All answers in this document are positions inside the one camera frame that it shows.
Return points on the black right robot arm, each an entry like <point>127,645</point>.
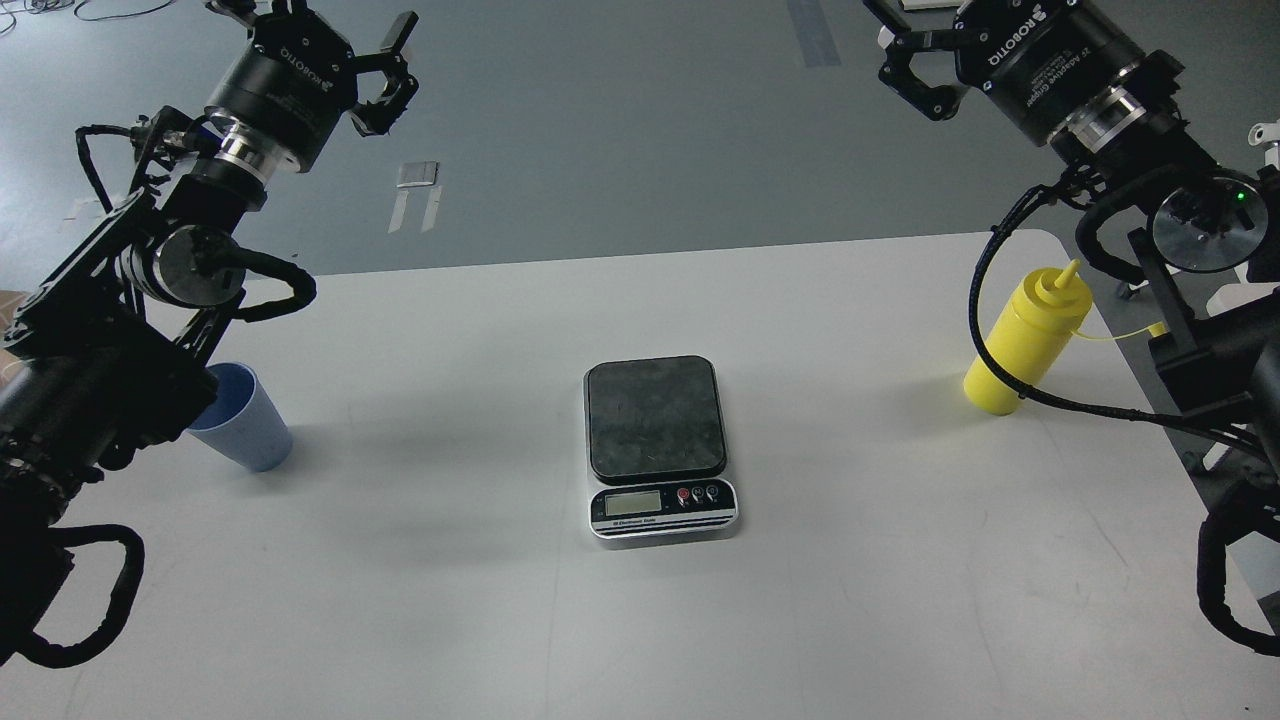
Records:
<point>1151,198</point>

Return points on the blue ribbed plastic cup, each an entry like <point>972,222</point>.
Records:
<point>242,422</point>

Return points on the black digital kitchen scale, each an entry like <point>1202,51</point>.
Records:
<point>657,451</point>

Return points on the yellow squeeze bottle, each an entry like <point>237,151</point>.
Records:
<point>1047,309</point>

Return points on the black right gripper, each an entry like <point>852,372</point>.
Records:
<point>1050,60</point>

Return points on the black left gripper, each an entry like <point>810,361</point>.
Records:
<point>294,81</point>

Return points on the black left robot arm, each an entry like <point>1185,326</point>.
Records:
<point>114,346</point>

